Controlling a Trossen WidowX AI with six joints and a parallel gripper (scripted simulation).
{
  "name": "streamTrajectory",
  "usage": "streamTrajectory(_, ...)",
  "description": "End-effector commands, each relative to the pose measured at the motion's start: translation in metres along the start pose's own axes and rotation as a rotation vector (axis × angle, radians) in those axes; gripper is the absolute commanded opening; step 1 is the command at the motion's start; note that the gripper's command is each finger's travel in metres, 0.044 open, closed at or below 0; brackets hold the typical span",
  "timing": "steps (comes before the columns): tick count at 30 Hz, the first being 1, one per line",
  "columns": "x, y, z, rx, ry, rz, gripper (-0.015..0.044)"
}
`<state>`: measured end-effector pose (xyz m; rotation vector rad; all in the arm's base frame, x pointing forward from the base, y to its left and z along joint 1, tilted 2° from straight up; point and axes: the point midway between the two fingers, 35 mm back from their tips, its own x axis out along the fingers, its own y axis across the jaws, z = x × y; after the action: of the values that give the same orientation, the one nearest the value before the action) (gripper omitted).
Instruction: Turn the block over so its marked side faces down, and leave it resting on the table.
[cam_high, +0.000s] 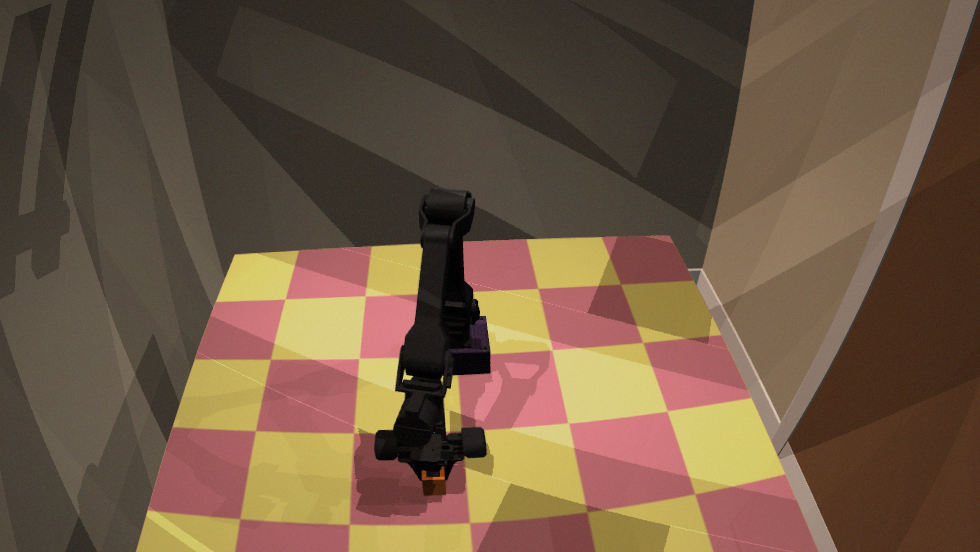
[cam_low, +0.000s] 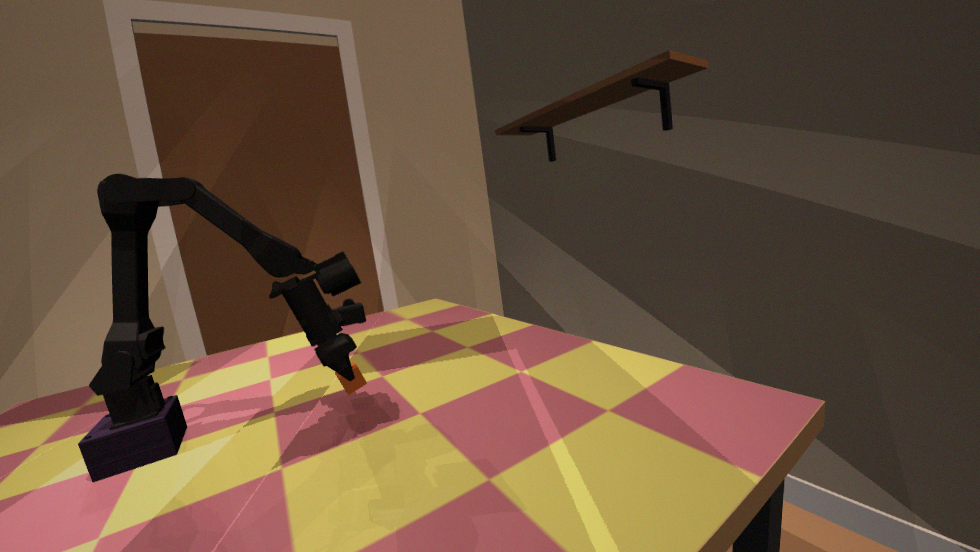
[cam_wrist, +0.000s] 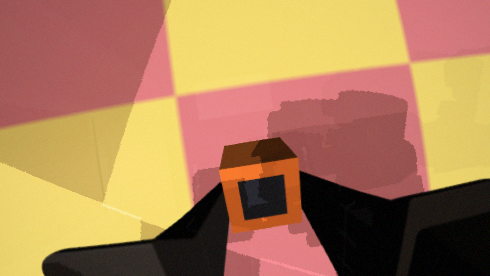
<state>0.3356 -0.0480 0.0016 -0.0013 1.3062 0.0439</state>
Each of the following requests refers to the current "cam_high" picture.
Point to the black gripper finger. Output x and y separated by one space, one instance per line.
406 460
449 467

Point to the orange block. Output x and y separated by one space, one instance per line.
433 483

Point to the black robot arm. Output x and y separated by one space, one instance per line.
445 309

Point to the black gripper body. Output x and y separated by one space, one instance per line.
470 442

